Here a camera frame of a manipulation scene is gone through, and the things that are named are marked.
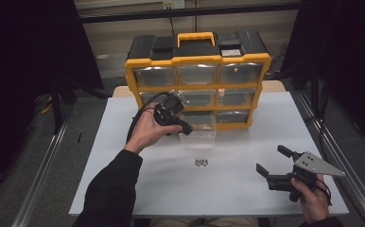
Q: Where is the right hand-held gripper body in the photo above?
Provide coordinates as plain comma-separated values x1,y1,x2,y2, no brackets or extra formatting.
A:
266,150,346,203

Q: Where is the grid of clear drawers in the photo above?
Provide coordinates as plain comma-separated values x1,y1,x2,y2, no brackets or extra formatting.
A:
132,62,264,125

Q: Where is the person's right hand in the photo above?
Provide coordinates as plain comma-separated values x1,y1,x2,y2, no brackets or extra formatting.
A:
289,173,332,225

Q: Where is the aluminium frame rail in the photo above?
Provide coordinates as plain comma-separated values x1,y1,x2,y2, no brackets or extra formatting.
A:
10,103,75,227
292,90,365,227

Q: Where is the black metal stand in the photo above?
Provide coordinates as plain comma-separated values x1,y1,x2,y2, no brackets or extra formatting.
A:
48,77,110,136

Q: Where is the yellow black drawer organizer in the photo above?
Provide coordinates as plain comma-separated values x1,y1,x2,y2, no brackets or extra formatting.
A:
124,29,272,131

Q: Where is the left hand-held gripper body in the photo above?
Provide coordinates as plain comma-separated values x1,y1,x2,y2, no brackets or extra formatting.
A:
153,90,190,128

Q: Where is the clear plastic drawer box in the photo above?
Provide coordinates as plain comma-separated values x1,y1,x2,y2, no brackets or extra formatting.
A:
178,111,218,148

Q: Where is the person's left hand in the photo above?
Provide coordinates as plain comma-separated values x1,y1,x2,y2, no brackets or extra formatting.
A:
124,103,183,155

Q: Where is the black curtain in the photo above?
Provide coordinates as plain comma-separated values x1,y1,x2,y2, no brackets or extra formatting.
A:
279,0,365,154
0,0,105,202

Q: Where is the black socket cable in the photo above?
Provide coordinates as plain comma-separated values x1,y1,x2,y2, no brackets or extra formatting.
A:
168,9,176,37

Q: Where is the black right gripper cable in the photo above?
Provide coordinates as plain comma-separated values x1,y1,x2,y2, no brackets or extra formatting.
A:
314,181,334,207

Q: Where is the white wall socket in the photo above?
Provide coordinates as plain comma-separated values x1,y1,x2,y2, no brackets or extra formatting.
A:
163,0,186,10

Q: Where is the black horizontal bar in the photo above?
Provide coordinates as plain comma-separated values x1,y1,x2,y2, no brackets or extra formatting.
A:
78,2,302,24

